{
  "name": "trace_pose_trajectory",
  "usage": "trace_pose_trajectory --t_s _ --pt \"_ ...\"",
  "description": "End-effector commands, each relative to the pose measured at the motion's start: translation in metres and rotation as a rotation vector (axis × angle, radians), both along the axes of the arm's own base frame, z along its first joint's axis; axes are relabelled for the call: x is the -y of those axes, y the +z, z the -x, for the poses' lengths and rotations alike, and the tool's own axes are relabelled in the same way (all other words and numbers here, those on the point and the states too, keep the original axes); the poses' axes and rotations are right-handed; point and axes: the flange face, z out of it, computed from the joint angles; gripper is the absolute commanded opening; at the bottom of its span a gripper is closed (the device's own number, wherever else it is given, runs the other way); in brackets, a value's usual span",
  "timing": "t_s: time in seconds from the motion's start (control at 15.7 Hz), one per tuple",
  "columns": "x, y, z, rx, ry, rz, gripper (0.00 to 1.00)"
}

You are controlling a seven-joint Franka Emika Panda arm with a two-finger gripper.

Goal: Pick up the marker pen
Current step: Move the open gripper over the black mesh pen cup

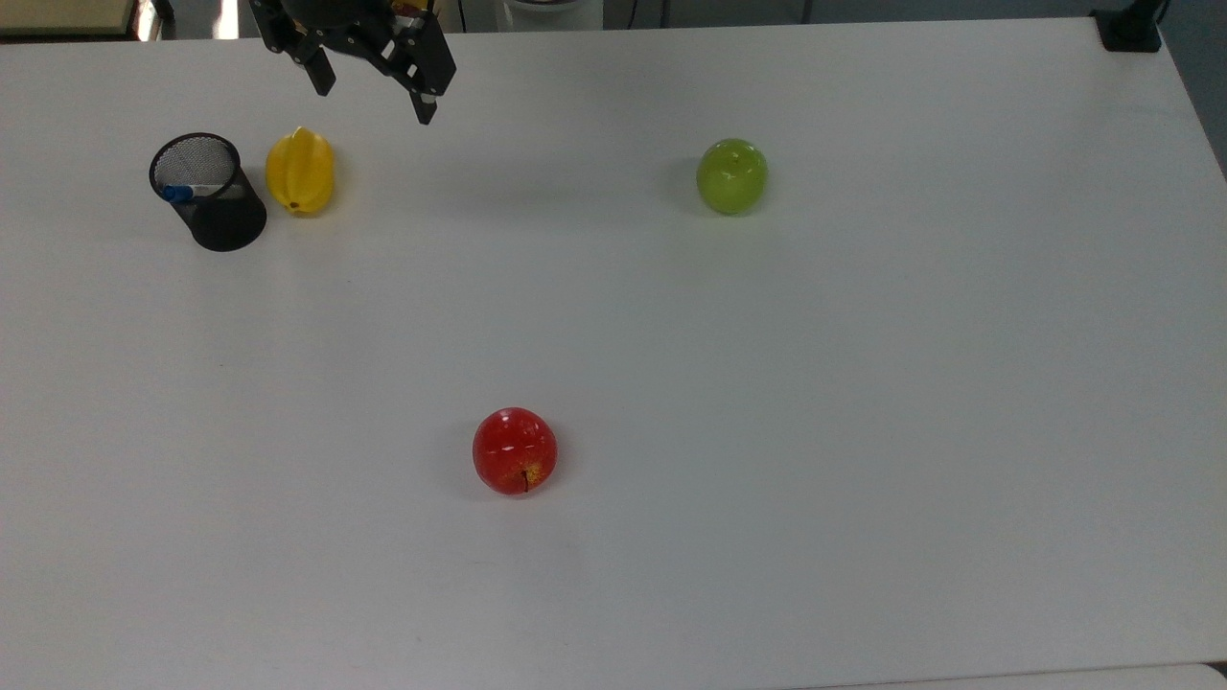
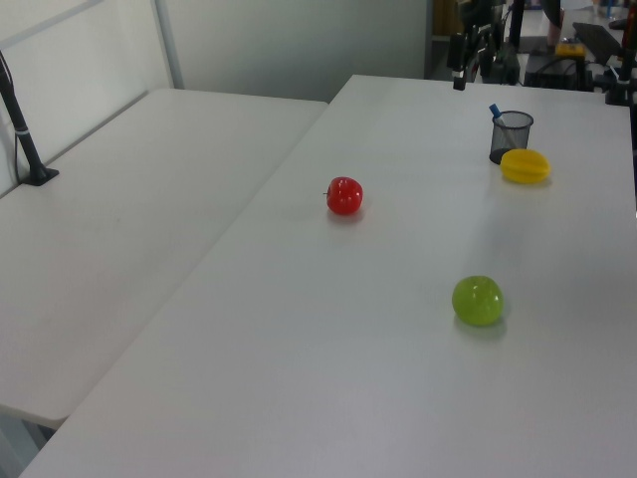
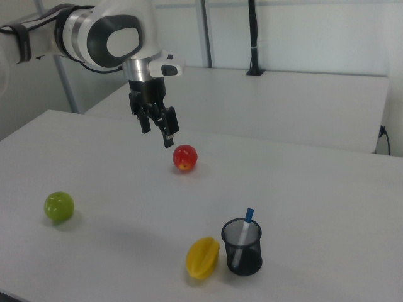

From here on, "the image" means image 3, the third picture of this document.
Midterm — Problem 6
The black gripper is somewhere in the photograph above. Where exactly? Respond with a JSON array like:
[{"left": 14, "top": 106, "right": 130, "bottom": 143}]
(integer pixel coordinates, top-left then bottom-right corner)
[{"left": 128, "top": 77, "right": 181, "bottom": 149}]

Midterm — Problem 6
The white marker pen blue cap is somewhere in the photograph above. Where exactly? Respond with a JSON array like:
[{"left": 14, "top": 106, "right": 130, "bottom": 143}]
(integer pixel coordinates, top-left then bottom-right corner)
[{"left": 232, "top": 208, "right": 255, "bottom": 269}]

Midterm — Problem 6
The black mesh pen cup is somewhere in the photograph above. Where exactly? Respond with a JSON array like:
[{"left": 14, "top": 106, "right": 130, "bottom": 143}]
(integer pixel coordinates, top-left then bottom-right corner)
[{"left": 220, "top": 218, "right": 264, "bottom": 277}]

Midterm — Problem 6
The red toy apple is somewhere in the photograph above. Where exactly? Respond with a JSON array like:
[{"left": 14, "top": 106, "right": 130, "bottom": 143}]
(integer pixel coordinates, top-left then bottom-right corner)
[{"left": 172, "top": 144, "right": 198, "bottom": 172}]

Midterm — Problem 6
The white neighbouring table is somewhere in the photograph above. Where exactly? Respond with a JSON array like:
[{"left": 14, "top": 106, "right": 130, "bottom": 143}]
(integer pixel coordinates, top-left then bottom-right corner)
[{"left": 84, "top": 65, "right": 389, "bottom": 154}]

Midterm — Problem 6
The green toy apple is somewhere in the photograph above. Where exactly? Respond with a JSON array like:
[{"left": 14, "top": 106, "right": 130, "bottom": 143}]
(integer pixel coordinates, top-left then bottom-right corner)
[{"left": 43, "top": 191, "right": 76, "bottom": 222}]

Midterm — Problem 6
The black pole with clamp base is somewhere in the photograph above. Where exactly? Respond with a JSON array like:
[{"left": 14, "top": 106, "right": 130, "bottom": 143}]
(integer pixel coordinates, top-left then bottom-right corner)
[{"left": 246, "top": 0, "right": 266, "bottom": 77}]

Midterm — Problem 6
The yellow toy starfruit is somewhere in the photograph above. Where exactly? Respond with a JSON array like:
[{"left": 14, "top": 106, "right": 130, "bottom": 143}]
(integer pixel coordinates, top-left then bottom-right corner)
[{"left": 185, "top": 236, "right": 220, "bottom": 280}]

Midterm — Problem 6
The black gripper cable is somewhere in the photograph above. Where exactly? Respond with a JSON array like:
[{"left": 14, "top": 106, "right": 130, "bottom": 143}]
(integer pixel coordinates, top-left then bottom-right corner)
[{"left": 78, "top": 61, "right": 123, "bottom": 74}]

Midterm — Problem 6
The black velcro strap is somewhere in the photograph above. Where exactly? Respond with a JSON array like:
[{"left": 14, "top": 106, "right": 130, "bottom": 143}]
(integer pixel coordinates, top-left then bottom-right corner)
[{"left": 11, "top": 24, "right": 34, "bottom": 64}]

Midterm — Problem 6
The black wall cable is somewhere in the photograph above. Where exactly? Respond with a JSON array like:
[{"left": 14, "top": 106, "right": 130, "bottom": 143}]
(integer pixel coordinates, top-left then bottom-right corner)
[{"left": 378, "top": 125, "right": 392, "bottom": 156}]

